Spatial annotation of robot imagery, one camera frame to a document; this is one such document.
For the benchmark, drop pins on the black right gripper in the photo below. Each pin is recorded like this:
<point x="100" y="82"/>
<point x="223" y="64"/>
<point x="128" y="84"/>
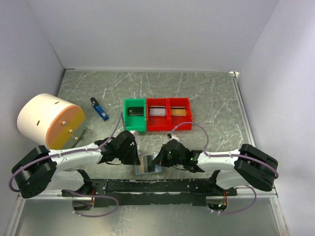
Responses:
<point x="160" y="159"/>

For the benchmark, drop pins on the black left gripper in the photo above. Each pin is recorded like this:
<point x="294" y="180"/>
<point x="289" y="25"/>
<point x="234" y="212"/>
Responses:
<point x="134" y="159"/>

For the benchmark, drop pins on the grey card holder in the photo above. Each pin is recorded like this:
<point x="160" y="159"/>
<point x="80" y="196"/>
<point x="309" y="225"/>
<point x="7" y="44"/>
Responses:
<point x="158" y="169"/>

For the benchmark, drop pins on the dark card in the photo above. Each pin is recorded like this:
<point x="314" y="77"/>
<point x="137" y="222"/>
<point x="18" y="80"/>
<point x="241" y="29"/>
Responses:
<point x="149" y="166"/>

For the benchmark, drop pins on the green plastic bin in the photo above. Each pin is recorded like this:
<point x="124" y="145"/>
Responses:
<point x="135" y="122"/>

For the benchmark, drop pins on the white drum with orange lid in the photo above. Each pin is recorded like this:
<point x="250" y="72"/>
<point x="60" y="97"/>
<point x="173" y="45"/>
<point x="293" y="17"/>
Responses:
<point x="51" y="121"/>

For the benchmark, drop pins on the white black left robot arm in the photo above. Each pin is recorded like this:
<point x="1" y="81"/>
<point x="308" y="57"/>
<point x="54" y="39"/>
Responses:
<point x="47" y="170"/>

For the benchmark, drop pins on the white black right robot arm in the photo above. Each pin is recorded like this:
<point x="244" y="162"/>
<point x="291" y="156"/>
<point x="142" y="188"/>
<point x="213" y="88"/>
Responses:
<point x="244" y="166"/>

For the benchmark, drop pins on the gold card in holder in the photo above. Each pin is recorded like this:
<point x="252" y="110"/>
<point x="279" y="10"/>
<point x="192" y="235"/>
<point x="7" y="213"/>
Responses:
<point x="141" y="167"/>

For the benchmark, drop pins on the white silver card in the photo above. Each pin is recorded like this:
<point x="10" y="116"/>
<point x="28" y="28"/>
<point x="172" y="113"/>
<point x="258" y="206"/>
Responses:
<point x="157" y="111"/>

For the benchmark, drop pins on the red middle plastic bin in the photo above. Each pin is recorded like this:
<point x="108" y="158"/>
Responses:
<point x="157" y="123"/>

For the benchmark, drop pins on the red plastic bin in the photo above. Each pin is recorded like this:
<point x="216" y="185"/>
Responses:
<point x="157" y="123"/>
<point x="180" y="102"/>

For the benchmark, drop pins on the red right plastic bin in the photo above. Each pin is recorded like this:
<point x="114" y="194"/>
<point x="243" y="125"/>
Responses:
<point x="180" y="102"/>

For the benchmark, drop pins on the blue stapler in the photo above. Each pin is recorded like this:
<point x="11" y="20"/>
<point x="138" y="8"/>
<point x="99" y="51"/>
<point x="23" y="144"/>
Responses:
<point x="99" y="109"/>

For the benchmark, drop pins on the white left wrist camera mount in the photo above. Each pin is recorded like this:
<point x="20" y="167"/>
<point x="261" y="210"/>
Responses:
<point x="134" y="132"/>

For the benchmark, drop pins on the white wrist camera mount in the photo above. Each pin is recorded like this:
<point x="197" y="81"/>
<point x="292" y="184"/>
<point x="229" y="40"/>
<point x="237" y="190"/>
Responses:
<point x="134" y="132"/>
<point x="173" y="137"/>

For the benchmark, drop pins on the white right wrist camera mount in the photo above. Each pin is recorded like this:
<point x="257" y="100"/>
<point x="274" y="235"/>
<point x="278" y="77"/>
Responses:
<point x="173" y="137"/>

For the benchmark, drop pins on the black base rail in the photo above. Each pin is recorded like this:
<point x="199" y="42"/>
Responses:
<point x="156" y="191"/>

